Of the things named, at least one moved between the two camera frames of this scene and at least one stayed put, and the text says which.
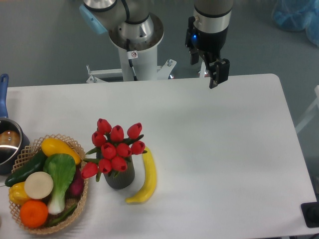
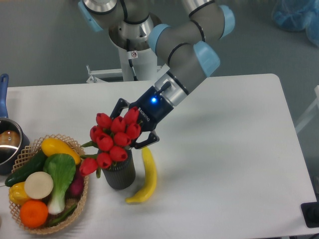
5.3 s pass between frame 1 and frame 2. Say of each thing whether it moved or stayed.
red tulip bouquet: moved
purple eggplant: stayed
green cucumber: stayed
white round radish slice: stayed
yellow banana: stayed
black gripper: moved
